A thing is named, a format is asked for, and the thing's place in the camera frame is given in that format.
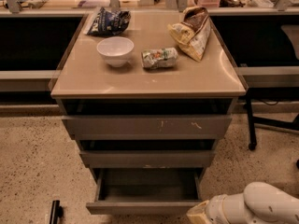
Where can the grey middle drawer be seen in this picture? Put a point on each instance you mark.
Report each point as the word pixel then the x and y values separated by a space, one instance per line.
pixel 147 159

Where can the grey drawer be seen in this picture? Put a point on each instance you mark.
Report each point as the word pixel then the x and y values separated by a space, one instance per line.
pixel 147 159
pixel 153 191
pixel 149 127

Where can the grey drawer cabinet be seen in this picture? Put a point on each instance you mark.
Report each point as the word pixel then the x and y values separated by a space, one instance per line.
pixel 88 86

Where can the grey top drawer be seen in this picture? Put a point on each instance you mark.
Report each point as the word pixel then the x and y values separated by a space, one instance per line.
pixel 149 127

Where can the black caster leg bottom left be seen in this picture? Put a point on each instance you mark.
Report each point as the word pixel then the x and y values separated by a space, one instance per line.
pixel 56 213

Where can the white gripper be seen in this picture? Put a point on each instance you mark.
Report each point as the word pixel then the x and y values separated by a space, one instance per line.
pixel 219 209

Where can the black table leg frame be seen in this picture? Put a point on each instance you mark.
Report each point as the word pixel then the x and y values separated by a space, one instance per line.
pixel 277 94

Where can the white ceramic bowl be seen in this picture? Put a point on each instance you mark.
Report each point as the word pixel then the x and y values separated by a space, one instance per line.
pixel 115 51

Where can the crumpled green white packet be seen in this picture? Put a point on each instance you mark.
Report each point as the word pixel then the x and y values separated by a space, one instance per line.
pixel 159 58

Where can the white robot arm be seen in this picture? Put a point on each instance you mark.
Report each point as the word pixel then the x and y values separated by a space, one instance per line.
pixel 258 203

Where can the blue chip bag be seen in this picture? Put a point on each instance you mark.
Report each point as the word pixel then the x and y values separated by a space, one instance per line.
pixel 108 23

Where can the grey bottom drawer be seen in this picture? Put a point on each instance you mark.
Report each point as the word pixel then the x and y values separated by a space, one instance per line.
pixel 153 191

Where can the yellow brown chip bag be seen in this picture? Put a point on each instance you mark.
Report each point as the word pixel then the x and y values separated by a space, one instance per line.
pixel 191 35

